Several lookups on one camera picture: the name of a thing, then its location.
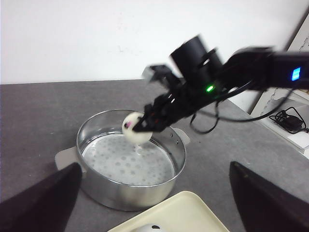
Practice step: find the white perforated steamer liner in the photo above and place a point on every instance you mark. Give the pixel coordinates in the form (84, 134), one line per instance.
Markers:
(139, 165)

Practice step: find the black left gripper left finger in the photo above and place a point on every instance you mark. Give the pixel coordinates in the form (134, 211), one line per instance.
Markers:
(44, 207)

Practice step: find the panda bun with pink bow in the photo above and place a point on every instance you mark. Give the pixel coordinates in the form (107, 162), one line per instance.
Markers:
(128, 124)

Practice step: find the panda bun with red bow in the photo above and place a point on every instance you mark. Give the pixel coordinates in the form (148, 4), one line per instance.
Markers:
(150, 228)

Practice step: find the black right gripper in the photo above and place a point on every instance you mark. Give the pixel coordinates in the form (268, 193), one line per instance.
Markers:
(183, 98)

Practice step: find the cream rectangular tray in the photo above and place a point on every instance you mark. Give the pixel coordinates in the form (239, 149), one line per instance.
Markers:
(183, 212)

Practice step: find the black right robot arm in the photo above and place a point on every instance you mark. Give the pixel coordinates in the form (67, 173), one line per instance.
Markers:
(251, 68)

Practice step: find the stainless steel steamer pot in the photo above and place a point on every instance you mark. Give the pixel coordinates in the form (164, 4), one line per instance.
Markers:
(111, 193)

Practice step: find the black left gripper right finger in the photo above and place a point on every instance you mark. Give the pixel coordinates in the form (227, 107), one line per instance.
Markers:
(263, 206)

